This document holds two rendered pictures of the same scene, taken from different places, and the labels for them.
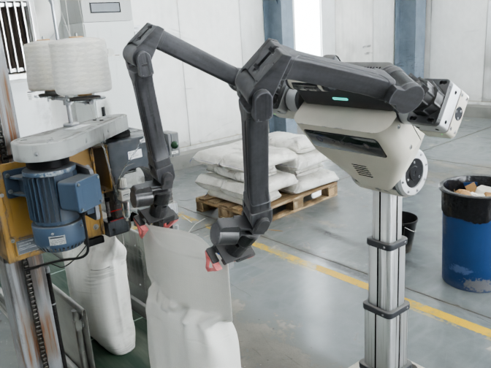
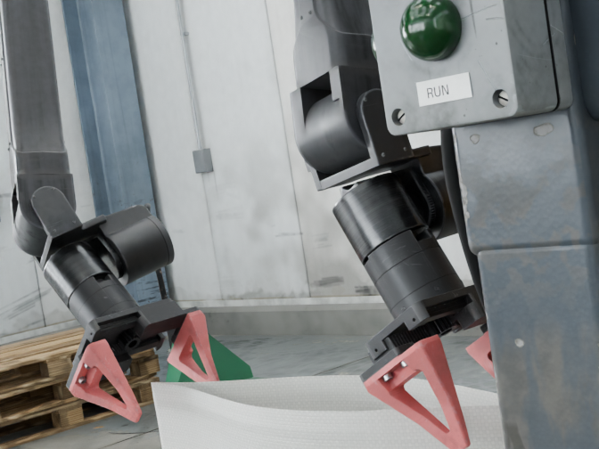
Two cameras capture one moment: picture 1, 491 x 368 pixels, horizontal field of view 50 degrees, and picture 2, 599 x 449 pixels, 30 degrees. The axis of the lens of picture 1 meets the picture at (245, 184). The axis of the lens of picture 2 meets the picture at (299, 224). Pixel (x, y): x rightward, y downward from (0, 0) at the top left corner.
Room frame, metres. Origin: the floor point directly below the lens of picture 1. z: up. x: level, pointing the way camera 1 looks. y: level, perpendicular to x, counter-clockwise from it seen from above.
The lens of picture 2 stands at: (2.46, 0.15, 1.23)
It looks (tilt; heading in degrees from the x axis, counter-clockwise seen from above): 3 degrees down; 176
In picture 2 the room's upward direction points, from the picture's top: 9 degrees counter-clockwise
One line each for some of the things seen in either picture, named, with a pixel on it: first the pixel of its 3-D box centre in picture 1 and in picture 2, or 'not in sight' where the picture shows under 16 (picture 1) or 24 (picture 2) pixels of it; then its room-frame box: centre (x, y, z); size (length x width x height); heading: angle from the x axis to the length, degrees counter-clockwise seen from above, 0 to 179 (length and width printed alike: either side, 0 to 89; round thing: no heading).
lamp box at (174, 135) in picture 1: (168, 143); (465, 26); (1.95, 0.28, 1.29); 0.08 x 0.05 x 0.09; 40
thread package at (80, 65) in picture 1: (80, 66); not in sight; (1.60, 0.46, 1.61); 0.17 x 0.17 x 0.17
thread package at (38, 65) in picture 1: (47, 65); not in sight; (1.80, 0.63, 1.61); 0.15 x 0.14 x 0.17; 40
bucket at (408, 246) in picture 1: (397, 233); not in sight; (3.70, -1.13, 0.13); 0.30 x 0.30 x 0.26
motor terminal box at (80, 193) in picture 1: (81, 196); not in sight; (1.45, 0.48, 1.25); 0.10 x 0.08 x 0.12; 155
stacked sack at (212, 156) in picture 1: (229, 152); not in sight; (4.97, 0.14, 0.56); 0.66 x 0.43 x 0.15; 127
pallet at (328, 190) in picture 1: (267, 196); not in sight; (5.03, -0.22, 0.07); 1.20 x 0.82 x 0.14; 132
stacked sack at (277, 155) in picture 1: (259, 157); not in sight; (4.67, -0.14, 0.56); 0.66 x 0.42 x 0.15; 130
